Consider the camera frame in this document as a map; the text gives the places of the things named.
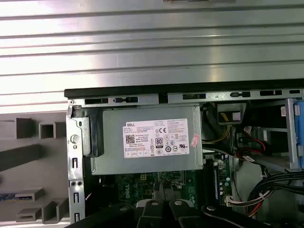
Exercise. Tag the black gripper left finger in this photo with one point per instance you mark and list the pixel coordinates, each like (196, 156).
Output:
(149, 216)

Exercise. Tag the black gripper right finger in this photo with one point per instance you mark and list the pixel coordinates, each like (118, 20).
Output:
(178, 213)

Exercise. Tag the green motherboard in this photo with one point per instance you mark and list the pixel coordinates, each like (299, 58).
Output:
(123, 190)

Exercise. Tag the grey power supply unit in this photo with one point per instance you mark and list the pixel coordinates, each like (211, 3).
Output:
(114, 142)

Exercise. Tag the grey parts rack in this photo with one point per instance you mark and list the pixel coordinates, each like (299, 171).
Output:
(54, 166)

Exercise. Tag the black PC case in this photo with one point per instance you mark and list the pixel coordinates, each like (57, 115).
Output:
(166, 92)

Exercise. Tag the grey metal drive cage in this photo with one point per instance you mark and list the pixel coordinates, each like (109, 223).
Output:
(291, 142)

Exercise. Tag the RAM stick with blue label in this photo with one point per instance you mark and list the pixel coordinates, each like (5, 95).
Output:
(12, 197)

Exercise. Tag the blue plastic drive bracket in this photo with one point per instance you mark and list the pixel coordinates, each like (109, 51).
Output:
(299, 133)

